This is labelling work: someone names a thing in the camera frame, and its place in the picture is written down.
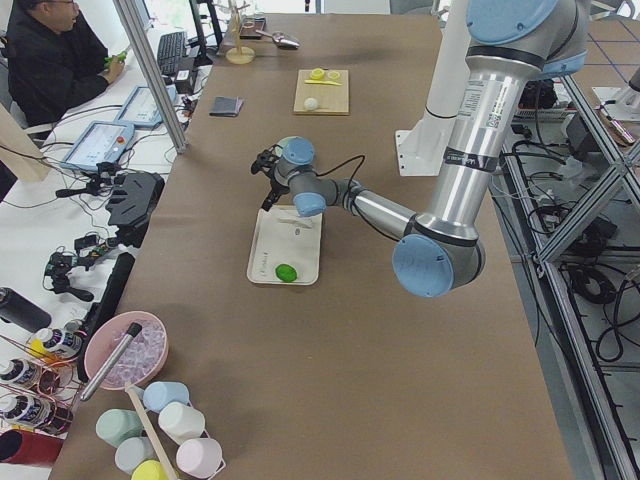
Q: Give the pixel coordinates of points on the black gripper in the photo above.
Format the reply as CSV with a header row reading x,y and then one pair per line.
x,y
275,184

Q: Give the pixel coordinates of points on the white ceramic spoon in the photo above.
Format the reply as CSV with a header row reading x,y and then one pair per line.
x,y
289,217

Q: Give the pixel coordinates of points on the white steamed bun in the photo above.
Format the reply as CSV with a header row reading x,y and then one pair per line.
x,y
311,104

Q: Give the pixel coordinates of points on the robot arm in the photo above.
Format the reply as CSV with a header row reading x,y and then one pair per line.
x,y
511,43

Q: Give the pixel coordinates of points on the pink bowl with ice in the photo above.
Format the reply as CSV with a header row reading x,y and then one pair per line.
x,y
143,358

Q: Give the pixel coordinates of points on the cream rabbit tray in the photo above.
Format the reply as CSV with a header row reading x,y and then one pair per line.
x,y
275,243

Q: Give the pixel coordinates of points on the green lime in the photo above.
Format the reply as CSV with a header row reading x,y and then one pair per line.
x,y
286,273

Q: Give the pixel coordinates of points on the grey folded cloth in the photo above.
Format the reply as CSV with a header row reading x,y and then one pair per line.
x,y
223,106

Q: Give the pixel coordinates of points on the wooden cutting board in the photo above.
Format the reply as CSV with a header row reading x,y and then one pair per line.
x,y
333,100

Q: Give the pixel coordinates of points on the yellow plastic knife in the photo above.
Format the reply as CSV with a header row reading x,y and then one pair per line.
x,y
322,82

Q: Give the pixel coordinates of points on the wooden mug tree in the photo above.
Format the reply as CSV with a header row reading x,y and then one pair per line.
x,y
238,54

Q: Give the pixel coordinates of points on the metal scoop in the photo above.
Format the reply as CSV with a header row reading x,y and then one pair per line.
x,y
281,40

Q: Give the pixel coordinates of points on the far teach pendant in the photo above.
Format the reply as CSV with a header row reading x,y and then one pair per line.
x,y
140,109

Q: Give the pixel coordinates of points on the teach pendant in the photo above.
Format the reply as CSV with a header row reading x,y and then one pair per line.
x,y
140,109
100,142

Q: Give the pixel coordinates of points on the near teach pendant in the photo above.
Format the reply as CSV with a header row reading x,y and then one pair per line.
x,y
100,142

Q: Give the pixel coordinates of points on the black keyboard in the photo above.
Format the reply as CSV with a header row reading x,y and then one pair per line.
x,y
170,51

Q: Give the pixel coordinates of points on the metal tube tool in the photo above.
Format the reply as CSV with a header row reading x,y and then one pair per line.
x,y
110,362

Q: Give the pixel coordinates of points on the blue cup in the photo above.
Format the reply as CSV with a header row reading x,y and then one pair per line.
x,y
159,394

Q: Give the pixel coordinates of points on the wooden stick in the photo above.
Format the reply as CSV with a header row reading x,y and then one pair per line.
x,y
151,433

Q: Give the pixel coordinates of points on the white cup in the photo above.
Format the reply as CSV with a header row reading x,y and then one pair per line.
x,y
181,422

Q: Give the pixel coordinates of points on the seated person in black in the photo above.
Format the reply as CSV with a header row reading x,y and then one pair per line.
x,y
57,61

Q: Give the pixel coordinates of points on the pink cup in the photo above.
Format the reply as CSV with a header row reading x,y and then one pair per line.
x,y
201,458

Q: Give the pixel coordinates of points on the green cup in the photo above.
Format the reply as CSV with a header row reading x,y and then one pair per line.
x,y
114,426

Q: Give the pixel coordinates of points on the black bottle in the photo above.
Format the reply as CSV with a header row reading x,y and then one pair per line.
x,y
21,312

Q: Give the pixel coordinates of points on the grey cup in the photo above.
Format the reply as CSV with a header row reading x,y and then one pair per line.
x,y
132,452

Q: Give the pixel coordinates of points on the yellow cup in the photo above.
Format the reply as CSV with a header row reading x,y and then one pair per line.
x,y
149,470

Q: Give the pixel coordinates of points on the red can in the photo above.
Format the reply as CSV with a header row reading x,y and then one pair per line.
x,y
29,448

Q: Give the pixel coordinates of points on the black plastic bracket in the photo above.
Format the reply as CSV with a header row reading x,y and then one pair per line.
x,y
133,199

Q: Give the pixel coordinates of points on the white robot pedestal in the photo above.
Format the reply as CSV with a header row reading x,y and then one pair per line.
x,y
420,150

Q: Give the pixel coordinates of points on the aluminium frame post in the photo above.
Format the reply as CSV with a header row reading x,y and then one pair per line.
x,y
127,12

